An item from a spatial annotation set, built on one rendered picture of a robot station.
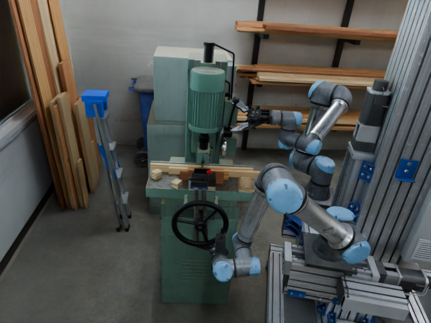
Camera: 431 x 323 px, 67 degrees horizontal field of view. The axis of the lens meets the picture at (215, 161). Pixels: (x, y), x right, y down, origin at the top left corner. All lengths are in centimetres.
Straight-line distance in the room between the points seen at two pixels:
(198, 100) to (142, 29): 239
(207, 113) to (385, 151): 83
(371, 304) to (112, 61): 344
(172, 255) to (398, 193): 127
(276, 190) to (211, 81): 70
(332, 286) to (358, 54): 327
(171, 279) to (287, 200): 124
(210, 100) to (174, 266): 106
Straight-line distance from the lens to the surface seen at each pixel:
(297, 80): 366
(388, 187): 167
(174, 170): 189
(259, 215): 137
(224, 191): 177
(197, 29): 393
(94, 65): 412
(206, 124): 168
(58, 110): 285
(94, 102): 242
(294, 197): 115
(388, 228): 180
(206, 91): 162
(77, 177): 311
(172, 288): 227
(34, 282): 268
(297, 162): 198
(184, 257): 207
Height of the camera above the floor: 186
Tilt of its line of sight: 28 degrees down
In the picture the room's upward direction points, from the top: 5 degrees clockwise
